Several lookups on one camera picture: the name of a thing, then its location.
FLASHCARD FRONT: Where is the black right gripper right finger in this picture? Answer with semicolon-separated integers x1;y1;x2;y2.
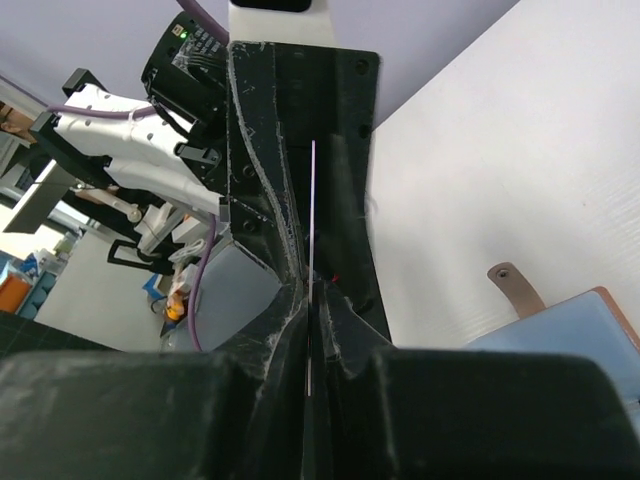
314;283;500;479

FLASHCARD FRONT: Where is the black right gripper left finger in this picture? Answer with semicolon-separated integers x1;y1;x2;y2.
149;282;308;479

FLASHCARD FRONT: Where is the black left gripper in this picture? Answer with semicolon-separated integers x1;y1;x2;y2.
141;12;308;288

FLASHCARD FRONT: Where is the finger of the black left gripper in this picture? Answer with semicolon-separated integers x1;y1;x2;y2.
313;43;392;346

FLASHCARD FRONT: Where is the silver VIP card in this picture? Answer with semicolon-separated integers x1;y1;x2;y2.
306;140;317;397

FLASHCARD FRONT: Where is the tan leather card holder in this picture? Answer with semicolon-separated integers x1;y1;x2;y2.
464;260;640;401

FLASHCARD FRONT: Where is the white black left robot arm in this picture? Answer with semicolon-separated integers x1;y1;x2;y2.
34;1;390;337

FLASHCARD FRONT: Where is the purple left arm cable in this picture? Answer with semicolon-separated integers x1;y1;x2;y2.
0;0;231;352

